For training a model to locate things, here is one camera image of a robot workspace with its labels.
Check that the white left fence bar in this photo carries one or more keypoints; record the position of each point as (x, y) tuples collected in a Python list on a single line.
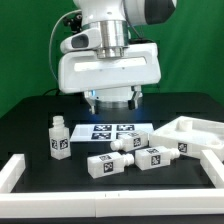
[(11, 172)]

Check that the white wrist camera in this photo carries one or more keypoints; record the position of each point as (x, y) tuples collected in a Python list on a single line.
[(88, 39)]

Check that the paper sheet with tags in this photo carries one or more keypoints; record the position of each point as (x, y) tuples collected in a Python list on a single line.
[(106, 132)]

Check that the white square tabletop part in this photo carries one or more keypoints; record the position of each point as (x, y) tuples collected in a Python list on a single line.
[(190, 136)]

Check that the white front fence bar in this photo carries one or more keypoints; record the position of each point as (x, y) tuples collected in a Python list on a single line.
[(109, 204)]

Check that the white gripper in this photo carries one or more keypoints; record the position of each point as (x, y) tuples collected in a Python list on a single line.
[(84, 72)]

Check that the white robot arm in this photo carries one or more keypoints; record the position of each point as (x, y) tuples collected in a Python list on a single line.
[(113, 18)]

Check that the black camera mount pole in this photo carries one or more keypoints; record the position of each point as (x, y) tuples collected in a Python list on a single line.
[(74, 23)]

